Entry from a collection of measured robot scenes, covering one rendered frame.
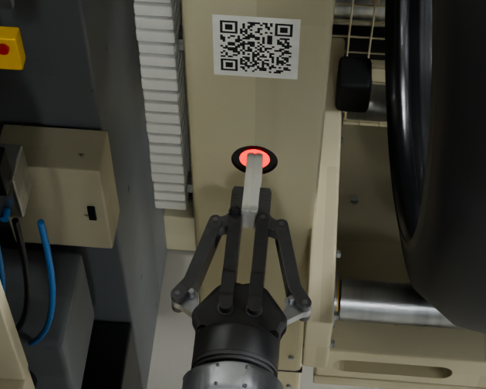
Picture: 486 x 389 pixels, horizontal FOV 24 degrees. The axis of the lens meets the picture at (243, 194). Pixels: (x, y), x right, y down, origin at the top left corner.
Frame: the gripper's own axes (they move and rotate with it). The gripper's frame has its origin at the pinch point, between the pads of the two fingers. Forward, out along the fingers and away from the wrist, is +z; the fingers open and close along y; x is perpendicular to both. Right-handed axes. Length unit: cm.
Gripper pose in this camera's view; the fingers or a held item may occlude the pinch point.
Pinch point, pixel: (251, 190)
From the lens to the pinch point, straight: 108.5
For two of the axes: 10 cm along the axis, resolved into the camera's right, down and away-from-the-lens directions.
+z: 0.8, -8.0, 5.9
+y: -10.0, -0.7, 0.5
